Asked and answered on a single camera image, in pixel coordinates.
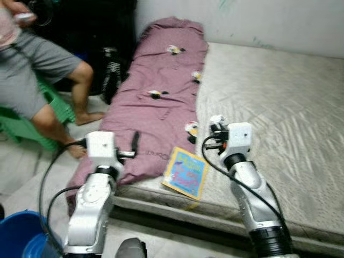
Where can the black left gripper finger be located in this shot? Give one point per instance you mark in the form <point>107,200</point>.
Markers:
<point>135,145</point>

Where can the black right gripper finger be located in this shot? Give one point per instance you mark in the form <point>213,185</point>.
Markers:
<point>216,129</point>

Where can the colourful children's book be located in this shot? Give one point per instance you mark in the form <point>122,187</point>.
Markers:
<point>185,172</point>

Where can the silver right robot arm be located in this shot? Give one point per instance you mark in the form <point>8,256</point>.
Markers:
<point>252,188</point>

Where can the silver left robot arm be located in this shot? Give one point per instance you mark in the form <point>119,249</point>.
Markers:
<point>91,209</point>

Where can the white grey patterned mattress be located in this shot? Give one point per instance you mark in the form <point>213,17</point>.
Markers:
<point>279,107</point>

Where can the black bag with white print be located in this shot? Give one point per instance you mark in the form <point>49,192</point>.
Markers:
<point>111,75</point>

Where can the purple blanket with duck prints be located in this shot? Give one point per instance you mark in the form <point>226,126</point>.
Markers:
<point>156,70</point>

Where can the green plastic stool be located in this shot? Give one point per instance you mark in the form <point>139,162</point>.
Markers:
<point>54,105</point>

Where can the blue plastic bucket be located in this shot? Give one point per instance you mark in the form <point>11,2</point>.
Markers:
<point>21,236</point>

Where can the person in grey shorts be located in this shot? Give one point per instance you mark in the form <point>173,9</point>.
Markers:
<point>27,64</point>

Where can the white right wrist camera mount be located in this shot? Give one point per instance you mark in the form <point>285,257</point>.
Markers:
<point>239,138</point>

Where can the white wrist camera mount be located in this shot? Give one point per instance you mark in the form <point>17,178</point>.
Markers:
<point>101,148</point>
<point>239,138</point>

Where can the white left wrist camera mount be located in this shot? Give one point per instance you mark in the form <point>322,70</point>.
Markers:
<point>101,148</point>

